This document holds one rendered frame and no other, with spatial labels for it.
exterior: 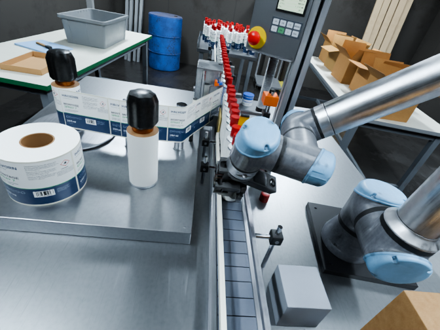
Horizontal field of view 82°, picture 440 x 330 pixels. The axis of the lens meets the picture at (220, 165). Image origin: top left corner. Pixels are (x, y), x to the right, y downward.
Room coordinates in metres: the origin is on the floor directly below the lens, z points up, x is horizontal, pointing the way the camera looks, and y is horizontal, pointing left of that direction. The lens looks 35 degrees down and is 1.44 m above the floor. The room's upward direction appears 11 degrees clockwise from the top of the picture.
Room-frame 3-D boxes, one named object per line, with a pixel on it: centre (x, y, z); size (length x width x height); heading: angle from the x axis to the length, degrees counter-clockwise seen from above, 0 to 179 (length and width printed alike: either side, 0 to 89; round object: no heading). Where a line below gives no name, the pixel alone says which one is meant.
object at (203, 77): (1.15, 0.12, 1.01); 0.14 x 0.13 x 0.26; 8
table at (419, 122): (3.02, -1.32, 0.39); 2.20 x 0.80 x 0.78; 1
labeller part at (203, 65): (1.15, 0.12, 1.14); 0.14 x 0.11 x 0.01; 8
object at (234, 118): (0.80, -0.02, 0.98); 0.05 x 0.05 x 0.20
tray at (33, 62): (1.63, 1.32, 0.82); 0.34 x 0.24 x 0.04; 6
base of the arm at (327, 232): (0.56, -0.43, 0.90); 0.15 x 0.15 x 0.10
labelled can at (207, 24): (3.21, 0.20, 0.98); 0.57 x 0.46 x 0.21; 98
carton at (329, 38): (3.89, -1.22, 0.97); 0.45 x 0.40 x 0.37; 93
